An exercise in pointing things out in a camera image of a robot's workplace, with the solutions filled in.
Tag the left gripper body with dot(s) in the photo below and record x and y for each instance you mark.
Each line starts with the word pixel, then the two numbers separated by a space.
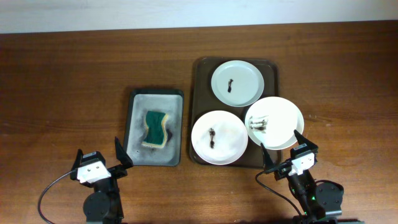
pixel 116 172

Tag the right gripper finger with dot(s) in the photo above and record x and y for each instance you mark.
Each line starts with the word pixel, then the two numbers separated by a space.
pixel 267 161
pixel 302 140

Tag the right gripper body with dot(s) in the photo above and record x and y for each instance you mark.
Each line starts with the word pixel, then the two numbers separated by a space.
pixel 282 173

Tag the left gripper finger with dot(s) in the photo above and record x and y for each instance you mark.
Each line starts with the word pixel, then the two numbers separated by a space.
pixel 122 156
pixel 77 162

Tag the white plate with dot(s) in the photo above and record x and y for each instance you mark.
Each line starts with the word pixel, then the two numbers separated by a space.
pixel 219 137
pixel 271 121
pixel 237 83

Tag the green and yellow sponge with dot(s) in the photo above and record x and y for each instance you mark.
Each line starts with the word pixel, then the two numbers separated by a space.
pixel 156 134

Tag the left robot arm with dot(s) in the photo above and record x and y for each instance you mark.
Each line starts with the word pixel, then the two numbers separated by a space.
pixel 104 204

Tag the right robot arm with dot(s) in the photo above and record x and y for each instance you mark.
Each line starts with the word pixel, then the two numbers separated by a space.
pixel 320 200

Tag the small black sponge tray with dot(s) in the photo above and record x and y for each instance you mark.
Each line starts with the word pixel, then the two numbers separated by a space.
pixel 168 151

